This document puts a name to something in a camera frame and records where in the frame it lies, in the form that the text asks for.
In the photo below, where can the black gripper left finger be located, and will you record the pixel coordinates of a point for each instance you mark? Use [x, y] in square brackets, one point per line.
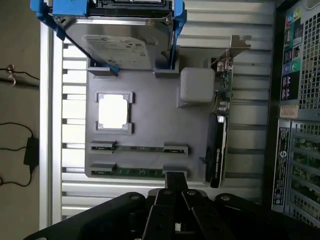
[117, 220]

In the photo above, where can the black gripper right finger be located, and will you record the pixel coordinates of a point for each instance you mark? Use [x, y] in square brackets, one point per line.
[240, 220]

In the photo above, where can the green RAM stick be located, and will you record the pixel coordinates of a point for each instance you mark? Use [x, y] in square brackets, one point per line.
[140, 172]
[140, 148]

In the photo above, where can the graphics card with black fan shroud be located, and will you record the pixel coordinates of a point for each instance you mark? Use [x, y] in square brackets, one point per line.
[220, 150]

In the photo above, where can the silver CPU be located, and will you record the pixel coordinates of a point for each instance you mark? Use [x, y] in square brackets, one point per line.
[114, 112]

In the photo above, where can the black power adapter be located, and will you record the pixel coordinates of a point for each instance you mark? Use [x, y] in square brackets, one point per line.
[31, 151]

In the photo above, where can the grey parts rack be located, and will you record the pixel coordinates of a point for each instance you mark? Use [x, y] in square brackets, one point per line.
[155, 112]

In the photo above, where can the black PC case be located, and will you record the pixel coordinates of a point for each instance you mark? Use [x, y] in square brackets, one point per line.
[300, 112]

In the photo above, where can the grey rounded block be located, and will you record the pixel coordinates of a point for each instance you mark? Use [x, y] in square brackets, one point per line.
[197, 85]

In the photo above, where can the silver hard disk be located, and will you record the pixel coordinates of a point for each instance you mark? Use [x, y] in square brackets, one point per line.
[120, 42]

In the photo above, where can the blue disk caddy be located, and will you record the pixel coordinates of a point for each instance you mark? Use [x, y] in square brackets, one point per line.
[178, 37]

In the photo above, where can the black hard disk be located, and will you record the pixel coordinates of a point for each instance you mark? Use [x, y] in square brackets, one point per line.
[130, 7]

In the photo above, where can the aluminium table frame rail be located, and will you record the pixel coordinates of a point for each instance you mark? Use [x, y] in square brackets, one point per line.
[50, 125]

